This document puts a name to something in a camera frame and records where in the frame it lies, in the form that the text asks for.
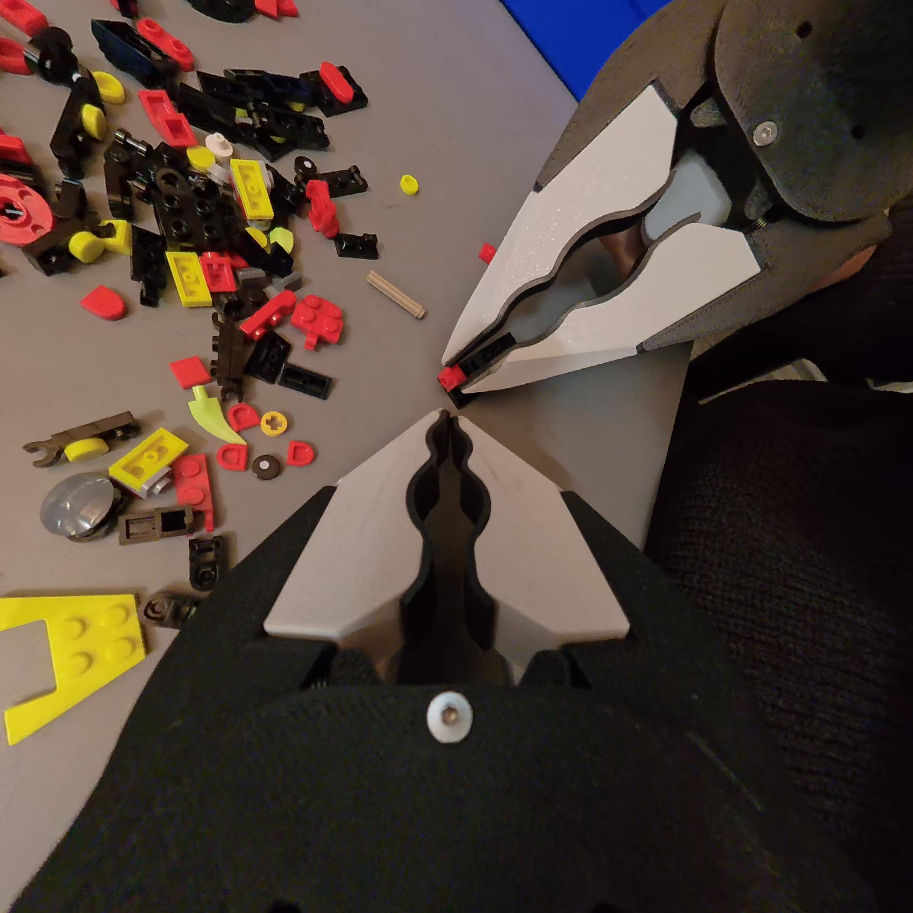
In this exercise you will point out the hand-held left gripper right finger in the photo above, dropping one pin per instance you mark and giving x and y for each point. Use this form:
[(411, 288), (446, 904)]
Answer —
[(549, 570)]

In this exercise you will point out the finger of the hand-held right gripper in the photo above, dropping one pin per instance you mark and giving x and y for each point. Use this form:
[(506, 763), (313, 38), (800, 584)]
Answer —
[(677, 292), (592, 185)]

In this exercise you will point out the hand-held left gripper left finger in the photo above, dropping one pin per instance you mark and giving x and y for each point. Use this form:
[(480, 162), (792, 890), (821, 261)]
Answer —
[(356, 563)]

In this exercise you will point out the small red lego piece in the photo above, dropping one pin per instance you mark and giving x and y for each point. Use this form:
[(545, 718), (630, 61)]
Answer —
[(448, 378)]

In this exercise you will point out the pile of lego pieces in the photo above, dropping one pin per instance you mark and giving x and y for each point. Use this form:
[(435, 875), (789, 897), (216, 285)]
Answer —
[(200, 214)]

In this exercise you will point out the person's right forearm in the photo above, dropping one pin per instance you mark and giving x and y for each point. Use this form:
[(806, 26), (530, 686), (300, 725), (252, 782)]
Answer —
[(849, 267)]

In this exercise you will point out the red lego tile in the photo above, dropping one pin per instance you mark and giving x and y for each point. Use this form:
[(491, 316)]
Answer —
[(487, 253)]

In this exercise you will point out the tan lego axle pin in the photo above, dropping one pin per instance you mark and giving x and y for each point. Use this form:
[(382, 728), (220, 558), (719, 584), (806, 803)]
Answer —
[(396, 294)]

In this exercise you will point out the yellow wedge lego plate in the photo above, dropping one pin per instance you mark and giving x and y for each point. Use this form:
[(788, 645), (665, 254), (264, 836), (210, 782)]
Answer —
[(93, 642)]

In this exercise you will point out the clear grey lego dome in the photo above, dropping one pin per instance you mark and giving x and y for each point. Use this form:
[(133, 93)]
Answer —
[(75, 503)]

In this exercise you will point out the blue plastic bin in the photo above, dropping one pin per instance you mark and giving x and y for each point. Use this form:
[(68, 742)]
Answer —
[(563, 35)]

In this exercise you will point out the person's dark knit sweater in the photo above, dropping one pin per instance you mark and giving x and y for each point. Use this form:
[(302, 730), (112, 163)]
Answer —
[(784, 570)]

